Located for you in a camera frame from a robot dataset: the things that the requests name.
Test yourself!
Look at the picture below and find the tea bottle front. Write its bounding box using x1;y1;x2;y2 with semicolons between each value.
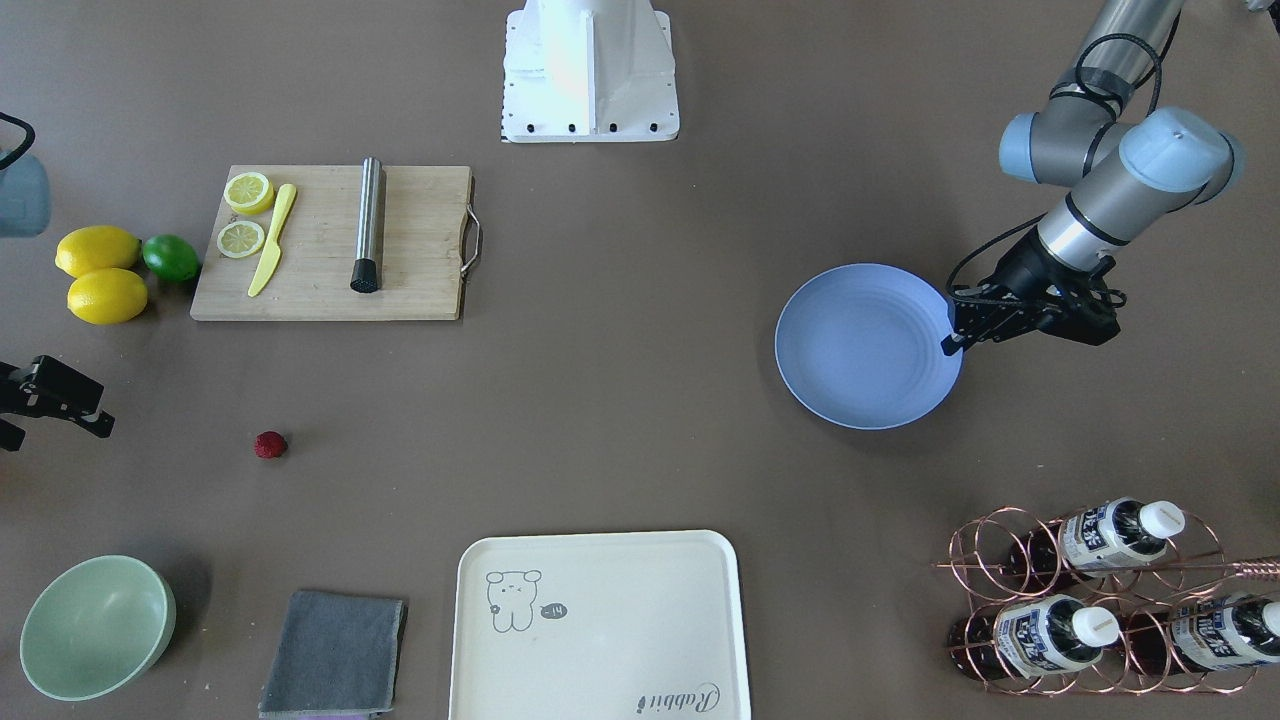
1001;497;1187;593

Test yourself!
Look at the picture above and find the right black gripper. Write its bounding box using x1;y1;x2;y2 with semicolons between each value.
1;355;115;438

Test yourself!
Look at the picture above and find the cream rabbit tray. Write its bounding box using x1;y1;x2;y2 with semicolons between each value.
449;529;753;719

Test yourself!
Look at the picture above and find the wooden cutting board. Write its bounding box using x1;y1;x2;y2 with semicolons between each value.
189;164;476;322

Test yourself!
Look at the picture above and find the red strawberry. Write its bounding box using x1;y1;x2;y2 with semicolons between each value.
253;430;289;459

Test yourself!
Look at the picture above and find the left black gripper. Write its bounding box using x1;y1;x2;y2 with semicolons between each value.
940;229;1126;357

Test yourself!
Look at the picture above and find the yellow plastic knife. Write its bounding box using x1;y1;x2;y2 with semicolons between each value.
247;183;298;297

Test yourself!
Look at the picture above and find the tea bottle rear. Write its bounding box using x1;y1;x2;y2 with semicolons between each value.
1123;592;1279;676

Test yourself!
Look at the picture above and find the green lime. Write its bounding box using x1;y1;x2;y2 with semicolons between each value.
141;234;201;283

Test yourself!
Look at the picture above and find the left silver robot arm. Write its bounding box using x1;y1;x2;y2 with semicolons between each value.
941;1;1245;356

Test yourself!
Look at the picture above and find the lemon slice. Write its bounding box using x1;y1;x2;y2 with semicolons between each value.
223;170;276;217
215;220;266;259

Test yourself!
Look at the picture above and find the yellow lemon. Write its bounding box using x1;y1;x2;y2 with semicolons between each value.
67;268;148;325
54;225;141;278

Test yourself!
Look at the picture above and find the green bowl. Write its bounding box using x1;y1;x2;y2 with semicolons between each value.
20;555;177;702

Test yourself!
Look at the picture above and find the lemon slice lower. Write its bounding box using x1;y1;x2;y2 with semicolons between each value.
215;220;266;259

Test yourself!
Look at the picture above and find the tea bottle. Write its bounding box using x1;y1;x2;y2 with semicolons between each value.
1123;592;1279;676
1001;497;1187;593
947;594;1121;682

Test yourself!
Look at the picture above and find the lemon slice upper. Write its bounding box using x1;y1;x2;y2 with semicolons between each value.
223;170;276;217

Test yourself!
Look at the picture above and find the blue plate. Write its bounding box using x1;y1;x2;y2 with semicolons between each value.
773;263;963;430

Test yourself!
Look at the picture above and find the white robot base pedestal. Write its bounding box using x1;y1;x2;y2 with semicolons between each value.
500;1;681;143

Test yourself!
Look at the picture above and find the grey folded cloth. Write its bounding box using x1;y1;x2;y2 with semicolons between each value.
259;591;406;719

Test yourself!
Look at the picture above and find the copper wire bottle rack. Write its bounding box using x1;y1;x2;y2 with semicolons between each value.
934;506;1277;697

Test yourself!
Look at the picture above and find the tea bottle middle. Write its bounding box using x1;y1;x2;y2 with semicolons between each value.
947;594;1121;682

